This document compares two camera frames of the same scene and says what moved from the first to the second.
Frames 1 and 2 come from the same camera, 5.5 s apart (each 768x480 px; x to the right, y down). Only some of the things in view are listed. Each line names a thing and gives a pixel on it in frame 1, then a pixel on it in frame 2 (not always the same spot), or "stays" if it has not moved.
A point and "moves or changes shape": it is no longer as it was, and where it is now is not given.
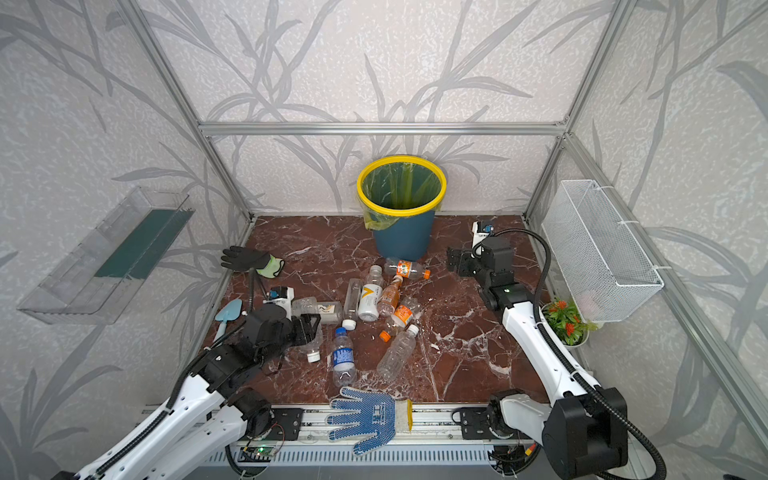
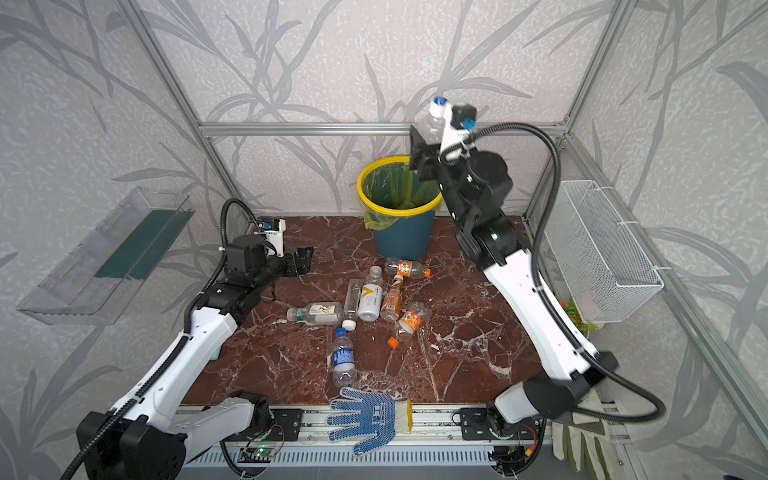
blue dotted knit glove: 375,413 stays
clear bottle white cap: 397,355 -> 430,128
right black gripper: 466,262 -> 421,156
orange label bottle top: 412,270 stays
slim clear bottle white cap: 351,303 stays
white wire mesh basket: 600,263 stays
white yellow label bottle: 371,295 stays
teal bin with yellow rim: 397,197 stays
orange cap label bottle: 409,310 moves or changes shape
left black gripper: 302,330 -> 301,261
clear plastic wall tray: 92,282 stays
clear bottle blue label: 343,359 stays
